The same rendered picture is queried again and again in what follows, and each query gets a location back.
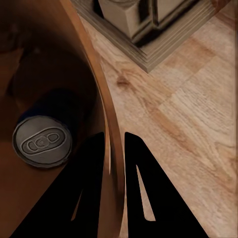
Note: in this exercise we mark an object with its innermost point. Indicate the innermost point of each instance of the can of soda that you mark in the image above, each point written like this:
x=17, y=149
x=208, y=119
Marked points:
x=47, y=133

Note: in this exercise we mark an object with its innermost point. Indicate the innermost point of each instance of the wood fireplace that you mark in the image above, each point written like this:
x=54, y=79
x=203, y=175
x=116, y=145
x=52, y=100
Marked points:
x=146, y=31

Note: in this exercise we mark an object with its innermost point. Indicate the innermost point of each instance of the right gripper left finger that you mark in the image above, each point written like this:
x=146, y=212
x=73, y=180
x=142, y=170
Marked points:
x=80, y=179

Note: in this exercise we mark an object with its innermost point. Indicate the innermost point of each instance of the trash can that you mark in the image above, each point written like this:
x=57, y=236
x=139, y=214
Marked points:
x=44, y=45

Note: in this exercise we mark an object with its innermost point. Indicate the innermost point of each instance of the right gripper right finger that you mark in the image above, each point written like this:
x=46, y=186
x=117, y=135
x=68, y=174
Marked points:
x=173, y=217

